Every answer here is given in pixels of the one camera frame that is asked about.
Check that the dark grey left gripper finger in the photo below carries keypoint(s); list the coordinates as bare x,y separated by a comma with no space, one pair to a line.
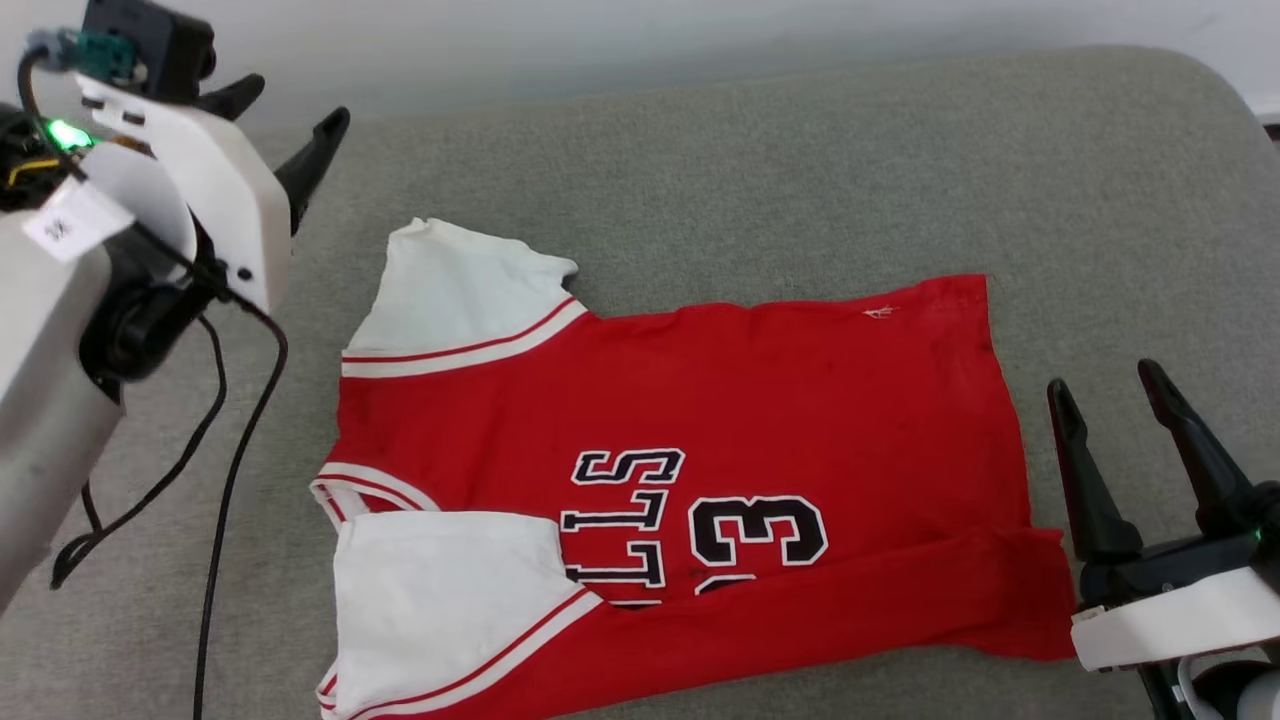
235,97
315,160

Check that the green connector board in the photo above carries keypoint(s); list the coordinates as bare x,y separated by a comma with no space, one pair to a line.
105,58

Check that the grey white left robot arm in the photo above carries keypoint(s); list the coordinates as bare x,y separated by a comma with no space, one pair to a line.
40,400

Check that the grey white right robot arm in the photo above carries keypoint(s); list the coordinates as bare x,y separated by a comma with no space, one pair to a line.
1240,695

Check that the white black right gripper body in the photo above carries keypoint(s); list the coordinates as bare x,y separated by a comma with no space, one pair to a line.
1180,610

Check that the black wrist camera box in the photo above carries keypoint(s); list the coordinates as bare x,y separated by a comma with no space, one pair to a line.
150,40

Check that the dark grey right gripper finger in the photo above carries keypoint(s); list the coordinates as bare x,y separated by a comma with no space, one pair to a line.
1200,465
1092,490

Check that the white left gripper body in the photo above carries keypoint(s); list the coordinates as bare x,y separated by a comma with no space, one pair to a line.
225,200

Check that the white paper label tag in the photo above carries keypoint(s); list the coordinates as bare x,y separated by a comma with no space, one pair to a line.
75,222

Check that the red and white jersey shirt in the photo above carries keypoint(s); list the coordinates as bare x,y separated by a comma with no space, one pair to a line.
800,400

